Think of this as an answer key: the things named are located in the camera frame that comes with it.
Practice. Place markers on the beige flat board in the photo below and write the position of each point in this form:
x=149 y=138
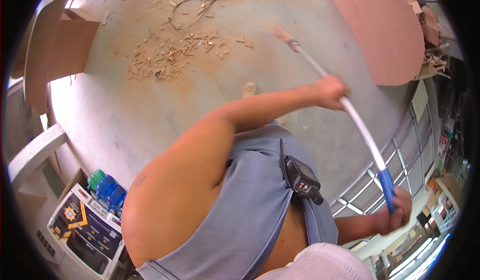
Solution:
x=419 y=100

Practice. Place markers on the person's right hand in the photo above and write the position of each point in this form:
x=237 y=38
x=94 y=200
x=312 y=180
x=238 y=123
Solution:
x=390 y=220

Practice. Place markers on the grey metal sliding gate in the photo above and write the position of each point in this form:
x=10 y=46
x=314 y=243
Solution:
x=405 y=156

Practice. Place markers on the blue plastic bottle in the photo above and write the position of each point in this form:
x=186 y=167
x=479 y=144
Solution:
x=116 y=199
x=105 y=187

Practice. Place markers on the green plastic bottle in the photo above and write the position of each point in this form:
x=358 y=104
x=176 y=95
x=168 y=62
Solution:
x=95 y=178

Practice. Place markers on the person's left hand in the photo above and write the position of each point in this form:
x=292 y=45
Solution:
x=327 y=90

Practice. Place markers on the white concrete ledge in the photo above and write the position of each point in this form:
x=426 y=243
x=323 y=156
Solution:
x=35 y=152

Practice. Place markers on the brown plywood cabinet panel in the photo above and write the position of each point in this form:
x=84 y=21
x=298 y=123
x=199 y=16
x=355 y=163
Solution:
x=71 y=47

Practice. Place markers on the white broom with blue grip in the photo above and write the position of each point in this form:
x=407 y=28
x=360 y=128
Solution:
x=360 y=124

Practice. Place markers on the pile of wood scraps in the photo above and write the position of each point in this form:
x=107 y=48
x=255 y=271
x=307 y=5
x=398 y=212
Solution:
x=165 y=56

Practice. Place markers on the heap of wood offcuts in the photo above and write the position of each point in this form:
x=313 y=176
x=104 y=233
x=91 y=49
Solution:
x=429 y=24

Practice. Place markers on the shop shelves with goods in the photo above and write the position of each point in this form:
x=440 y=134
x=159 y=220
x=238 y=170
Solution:
x=431 y=235

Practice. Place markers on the white appliance with black label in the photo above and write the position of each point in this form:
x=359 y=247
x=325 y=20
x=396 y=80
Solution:
x=86 y=231

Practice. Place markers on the person's right fingers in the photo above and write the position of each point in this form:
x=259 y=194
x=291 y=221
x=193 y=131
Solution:
x=404 y=208

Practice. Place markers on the person's left fingers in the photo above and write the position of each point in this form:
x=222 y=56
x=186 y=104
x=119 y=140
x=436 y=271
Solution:
x=340 y=96

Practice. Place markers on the round brown plywood board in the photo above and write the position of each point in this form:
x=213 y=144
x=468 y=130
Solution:
x=375 y=24

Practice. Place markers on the curved brown plywood board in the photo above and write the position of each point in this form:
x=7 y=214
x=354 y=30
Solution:
x=39 y=54

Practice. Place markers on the person's body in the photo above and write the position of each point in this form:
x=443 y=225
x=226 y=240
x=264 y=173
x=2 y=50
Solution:
x=243 y=205

